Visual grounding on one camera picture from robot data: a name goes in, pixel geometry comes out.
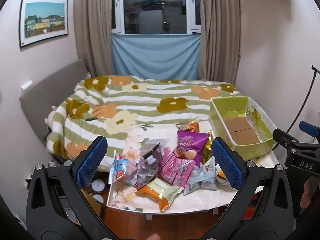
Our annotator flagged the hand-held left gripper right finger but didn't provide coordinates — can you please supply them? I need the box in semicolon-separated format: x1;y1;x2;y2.
200;137;293;240

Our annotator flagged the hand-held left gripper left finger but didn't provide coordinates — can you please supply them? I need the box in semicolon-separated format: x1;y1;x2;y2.
26;135;118;240

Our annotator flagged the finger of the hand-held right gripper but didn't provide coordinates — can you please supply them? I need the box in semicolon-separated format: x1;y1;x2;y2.
299;121;320;138
272;128;302;153

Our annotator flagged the yellow snack packet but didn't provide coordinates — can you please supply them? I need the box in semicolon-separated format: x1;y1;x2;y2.
216;165;232;185

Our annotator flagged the gold foil snack packet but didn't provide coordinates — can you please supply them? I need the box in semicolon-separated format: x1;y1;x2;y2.
200;129;215;167

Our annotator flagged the light blue snack packet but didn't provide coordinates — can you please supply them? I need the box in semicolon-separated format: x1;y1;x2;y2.
183;156;218;195

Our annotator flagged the red blue white snack packet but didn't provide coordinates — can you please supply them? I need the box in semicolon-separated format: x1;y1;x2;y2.
110;151;139;188

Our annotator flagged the purple chip bag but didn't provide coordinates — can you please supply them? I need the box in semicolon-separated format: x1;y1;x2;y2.
176;129;210;167

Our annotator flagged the pink snack packet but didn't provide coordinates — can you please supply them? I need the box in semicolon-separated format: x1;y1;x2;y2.
157;147;196;187

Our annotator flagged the silver grey snack packet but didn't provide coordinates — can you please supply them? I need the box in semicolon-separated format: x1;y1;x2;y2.
136;142;164;189

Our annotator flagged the orange and white snack packet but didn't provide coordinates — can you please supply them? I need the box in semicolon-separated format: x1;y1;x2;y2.
135;179;185;213

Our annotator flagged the person's right hand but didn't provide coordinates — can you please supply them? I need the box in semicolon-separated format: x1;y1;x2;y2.
300;179;316;207

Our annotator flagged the brown cardboard insert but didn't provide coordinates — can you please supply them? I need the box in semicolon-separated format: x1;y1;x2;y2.
223;117;260;146

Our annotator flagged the orange noodle snack packet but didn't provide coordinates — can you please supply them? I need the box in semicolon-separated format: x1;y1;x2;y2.
176;117;200;133

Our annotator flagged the pink plush toy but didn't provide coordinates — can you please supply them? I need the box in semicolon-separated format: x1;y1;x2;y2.
44;106;60;130

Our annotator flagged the green striped floral blanket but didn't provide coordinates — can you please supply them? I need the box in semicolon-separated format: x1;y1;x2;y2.
45;76;244;173

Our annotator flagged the grey padded headboard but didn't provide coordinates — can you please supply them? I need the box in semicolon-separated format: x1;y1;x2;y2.
19;59;88;153

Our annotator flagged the light blue hanging cloth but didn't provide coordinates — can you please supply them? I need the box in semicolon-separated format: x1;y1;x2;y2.
111;34;201;80

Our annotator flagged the beige curtain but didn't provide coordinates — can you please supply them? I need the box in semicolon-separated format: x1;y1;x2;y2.
199;0;242;84
73;0;114;78

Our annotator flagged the window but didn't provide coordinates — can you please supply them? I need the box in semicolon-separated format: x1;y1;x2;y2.
112;0;202;35

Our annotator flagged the framed wall picture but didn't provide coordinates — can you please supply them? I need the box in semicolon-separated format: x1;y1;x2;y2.
19;0;68;48

